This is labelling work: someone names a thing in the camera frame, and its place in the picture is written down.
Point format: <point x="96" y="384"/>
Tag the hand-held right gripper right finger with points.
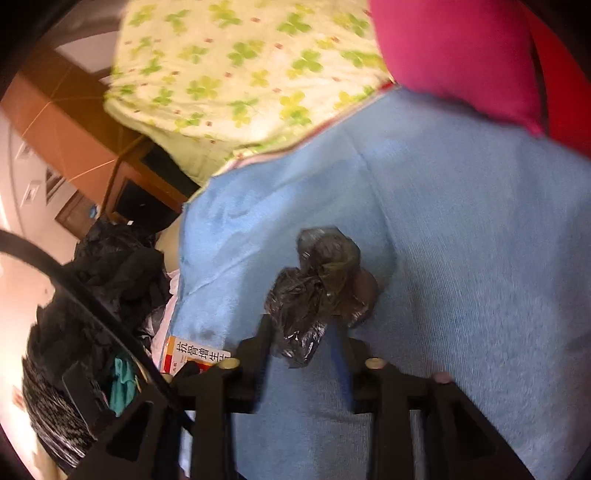
<point x="348" y="383"/>

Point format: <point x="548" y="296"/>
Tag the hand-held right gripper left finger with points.
<point x="257" y="374"/>

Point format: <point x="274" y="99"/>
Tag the black plastic bag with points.
<point x="314" y="286"/>

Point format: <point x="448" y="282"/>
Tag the white and orange medicine box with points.
<point x="194" y="355"/>

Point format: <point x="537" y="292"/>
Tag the teal cloth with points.
<point x="122" y="383"/>

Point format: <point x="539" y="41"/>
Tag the cream pillow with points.
<point x="170" y="249"/>

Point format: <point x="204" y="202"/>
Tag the light blue blanket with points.
<point x="461" y="230"/>

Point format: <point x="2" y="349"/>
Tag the black white patterned cloth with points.
<point x="51" y="406"/>

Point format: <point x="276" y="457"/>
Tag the brown wooden door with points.
<point x="76" y="214"/>

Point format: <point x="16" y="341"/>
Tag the ceiling air vent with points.
<point x="54" y="182"/>

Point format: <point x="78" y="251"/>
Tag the recessed ceiling light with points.
<point x="22" y="150"/>
<point x="28" y="194"/>

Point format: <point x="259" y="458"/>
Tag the green clover print quilt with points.
<point x="240" y="69"/>

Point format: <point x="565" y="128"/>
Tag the wooden cabinet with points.
<point x="60" y="124"/>

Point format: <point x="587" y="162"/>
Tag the pink pillow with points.
<point x="452" y="50"/>

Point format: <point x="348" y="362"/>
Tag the red shopping bag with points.
<point x="565" y="83"/>

